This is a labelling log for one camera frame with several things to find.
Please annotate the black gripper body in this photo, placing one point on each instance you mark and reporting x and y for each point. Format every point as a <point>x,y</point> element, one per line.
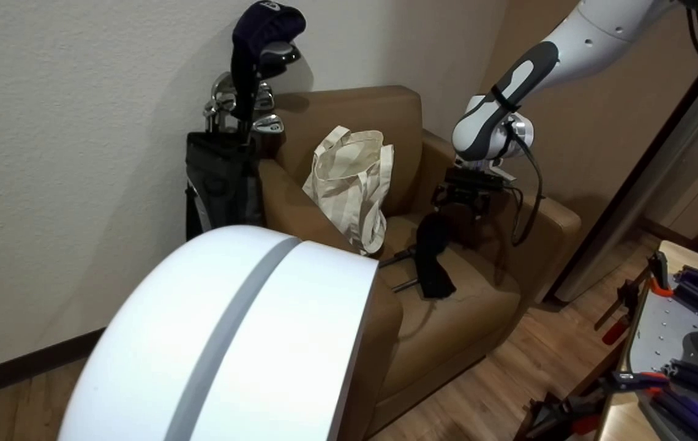
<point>473,185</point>

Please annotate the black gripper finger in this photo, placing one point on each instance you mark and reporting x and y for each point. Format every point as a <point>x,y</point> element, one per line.
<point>485,222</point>
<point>446,205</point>

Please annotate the black navy sock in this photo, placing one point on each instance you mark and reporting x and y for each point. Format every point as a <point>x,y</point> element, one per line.
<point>435,261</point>

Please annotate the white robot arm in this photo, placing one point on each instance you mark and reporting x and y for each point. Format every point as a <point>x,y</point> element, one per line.
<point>593,33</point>

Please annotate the white canvas tote bag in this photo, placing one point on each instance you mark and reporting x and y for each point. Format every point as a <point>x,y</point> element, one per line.
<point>348,188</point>

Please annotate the black golf bag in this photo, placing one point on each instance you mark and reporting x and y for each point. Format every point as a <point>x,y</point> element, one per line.
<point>222,185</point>

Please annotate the grey metal u-lock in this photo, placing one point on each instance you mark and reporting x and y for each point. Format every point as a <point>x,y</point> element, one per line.
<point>397,259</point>

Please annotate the brown leather armchair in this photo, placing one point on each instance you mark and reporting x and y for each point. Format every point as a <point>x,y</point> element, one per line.
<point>462,326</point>

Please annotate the white cylinder with grey stripe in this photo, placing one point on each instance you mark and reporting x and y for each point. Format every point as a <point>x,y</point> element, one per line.
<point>300,343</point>

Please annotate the black red bar clamp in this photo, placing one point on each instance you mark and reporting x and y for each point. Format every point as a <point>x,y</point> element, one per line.
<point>565,419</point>

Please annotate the wooden robot mounting table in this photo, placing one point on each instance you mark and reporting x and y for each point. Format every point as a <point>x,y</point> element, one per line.
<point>675,326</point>

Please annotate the dark navy club headcover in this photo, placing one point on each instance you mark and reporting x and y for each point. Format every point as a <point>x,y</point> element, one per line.
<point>265,27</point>

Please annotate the dark metal door frame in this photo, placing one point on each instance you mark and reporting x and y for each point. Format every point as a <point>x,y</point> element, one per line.
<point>651,179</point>

